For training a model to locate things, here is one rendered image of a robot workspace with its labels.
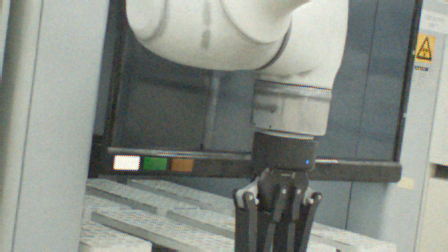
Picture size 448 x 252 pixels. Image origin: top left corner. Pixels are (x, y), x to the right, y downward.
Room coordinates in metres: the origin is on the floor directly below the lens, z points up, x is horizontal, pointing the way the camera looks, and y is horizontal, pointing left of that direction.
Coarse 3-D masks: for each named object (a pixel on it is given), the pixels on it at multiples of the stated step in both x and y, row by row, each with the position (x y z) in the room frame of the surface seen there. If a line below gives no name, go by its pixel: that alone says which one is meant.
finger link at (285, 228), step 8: (296, 192) 1.07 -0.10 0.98; (296, 200) 1.07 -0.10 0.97; (296, 208) 1.08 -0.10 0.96; (288, 216) 1.08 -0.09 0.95; (296, 216) 1.08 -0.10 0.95; (280, 224) 1.09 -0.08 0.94; (288, 224) 1.08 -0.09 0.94; (280, 232) 1.09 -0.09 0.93; (288, 232) 1.08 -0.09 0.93; (280, 240) 1.09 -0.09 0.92; (288, 240) 1.08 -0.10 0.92; (272, 248) 1.10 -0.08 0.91; (280, 248) 1.09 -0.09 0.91; (288, 248) 1.08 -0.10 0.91
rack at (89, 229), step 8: (88, 224) 1.33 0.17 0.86; (96, 224) 1.33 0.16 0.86; (80, 232) 1.26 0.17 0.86; (88, 232) 1.27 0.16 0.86; (96, 232) 1.27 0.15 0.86; (104, 232) 1.28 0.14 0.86; (112, 232) 1.29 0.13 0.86; (120, 232) 1.29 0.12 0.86; (80, 240) 1.20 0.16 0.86; (88, 240) 1.22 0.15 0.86; (96, 240) 1.22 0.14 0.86; (104, 240) 1.22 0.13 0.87; (112, 240) 1.23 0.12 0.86; (120, 240) 1.23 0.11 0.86; (128, 240) 1.24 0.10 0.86; (136, 240) 1.25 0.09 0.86; (80, 248) 1.19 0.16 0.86; (88, 248) 1.18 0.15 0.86; (96, 248) 1.18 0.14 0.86; (104, 248) 1.18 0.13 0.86; (112, 248) 1.19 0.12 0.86; (120, 248) 1.20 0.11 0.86; (128, 248) 1.21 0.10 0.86; (136, 248) 1.22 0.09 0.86; (144, 248) 1.23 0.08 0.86
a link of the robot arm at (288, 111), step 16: (256, 96) 1.06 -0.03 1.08; (272, 96) 1.04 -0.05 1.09; (288, 96) 1.03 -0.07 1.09; (304, 96) 1.03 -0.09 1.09; (320, 96) 1.04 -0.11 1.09; (256, 112) 1.06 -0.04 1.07; (272, 112) 1.04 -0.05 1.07; (288, 112) 1.03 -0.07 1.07; (304, 112) 1.04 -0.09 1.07; (320, 112) 1.05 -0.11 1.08; (272, 128) 1.04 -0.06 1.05; (288, 128) 1.03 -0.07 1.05; (304, 128) 1.04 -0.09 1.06; (320, 128) 1.05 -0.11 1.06
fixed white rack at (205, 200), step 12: (132, 180) 1.88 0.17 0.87; (144, 180) 1.90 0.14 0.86; (156, 180) 1.93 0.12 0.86; (156, 192) 1.81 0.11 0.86; (168, 192) 1.78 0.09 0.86; (180, 192) 1.79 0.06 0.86; (192, 192) 1.82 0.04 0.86; (204, 192) 1.84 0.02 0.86; (192, 204) 1.73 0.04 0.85; (204, 204) 1.70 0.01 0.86; (216, 204) 1.69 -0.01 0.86; (228, 204) 1.72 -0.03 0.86
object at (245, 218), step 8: (232, 192) 1.04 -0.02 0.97; (248, 192) 1.03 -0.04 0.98; (248, 200) 1.03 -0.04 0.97; (240, 208) 1.04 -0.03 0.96; (248, 208) 1.03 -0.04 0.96; (256, 208) 1.04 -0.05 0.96; (240, 216) 1.04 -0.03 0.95; (248, 216) 1.03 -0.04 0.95; (256, 216) 1.04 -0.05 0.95; (240, 224) 1.04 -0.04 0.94; (248, 224) 1.03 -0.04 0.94; (256, 224) 1.04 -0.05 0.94; (240, 232) 1.04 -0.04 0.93; (248, 232) 1.03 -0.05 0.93; (240, 240) 1.04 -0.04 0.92; (248, 240) 1.03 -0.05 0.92; (240, 248) 1.04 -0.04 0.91; (248, 248) 1.04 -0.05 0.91
